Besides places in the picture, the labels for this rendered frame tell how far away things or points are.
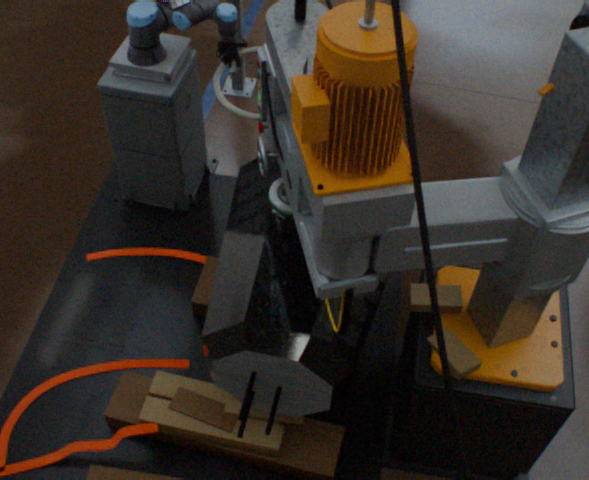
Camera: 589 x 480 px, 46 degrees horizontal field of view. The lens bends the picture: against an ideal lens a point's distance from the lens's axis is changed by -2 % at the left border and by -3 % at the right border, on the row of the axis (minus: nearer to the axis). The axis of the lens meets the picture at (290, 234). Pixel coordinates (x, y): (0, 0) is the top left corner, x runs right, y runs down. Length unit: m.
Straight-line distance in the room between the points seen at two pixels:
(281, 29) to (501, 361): 1.43
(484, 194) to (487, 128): 2.62
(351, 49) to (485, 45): 3.99
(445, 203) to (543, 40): 3.72
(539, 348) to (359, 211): 1.21
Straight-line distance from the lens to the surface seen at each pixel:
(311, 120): 1.69
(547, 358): 2.82
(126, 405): 3.34
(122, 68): 3.68
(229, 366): 2.77
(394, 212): 1.89
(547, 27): 5.93
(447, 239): 2.16
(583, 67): 1.93
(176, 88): 3.60
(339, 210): 1.82
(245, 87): 4.91
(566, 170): 2.06
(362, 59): 1.60
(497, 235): 2.22
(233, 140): 4.53
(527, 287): 2.40
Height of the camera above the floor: 3.07
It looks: 50 degrees down
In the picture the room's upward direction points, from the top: 1 degrees clockwise
